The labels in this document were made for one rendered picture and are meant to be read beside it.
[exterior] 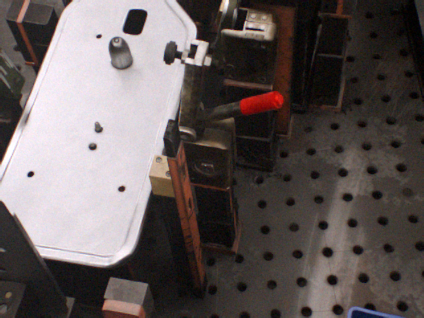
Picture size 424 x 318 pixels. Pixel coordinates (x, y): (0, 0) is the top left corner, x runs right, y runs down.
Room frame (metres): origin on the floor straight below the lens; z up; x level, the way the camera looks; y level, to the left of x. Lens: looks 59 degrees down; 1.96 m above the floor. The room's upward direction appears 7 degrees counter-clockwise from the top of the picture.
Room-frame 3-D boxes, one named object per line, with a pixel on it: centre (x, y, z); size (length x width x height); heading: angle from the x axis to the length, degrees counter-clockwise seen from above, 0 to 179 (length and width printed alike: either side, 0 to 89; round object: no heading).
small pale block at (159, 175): (0.53, 0.06, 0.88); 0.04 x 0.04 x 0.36; 71
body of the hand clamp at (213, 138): (0.59, 0.00, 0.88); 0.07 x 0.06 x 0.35; 71
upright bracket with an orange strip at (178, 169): (0.50, 0.04, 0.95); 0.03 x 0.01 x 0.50; 161
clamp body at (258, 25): (0.75, -0.08, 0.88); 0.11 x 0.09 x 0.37; 71
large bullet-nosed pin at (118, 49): (0.77, 0.11, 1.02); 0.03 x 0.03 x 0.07
